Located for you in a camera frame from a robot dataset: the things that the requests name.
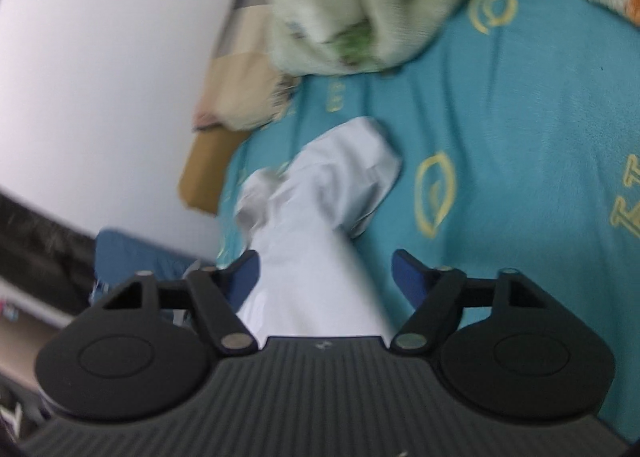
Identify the wooden bed frame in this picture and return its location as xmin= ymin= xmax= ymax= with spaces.
xmin=179 ymin=124 xmax=251 ymax=215

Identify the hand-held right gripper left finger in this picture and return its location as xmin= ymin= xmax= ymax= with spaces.
xmin=93 ymin=249 xmax=261 ymax=353

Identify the beige checked pillow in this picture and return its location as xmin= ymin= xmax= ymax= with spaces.
xmin=194 ymin=0 xmax=301 ymax=132

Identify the pale green floral blanket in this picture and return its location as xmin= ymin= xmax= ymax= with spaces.
xmin=267 ymin=0 xmax=640 ymax=75

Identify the teal printed bed sheet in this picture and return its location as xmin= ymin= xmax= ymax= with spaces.
xmin=217 ymin=0 xmax=640 ymax=448

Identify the white garment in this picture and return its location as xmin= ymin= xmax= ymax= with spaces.
xmin=234 ymin=117 xmax=403 ymax=340

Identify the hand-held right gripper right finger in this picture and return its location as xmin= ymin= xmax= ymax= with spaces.
xmin=390 ymin=249 xmax=552 ymax=353

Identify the blue cloth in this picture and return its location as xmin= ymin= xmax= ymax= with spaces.
xmin=90 ymin=228 xmax=221 ymax=333

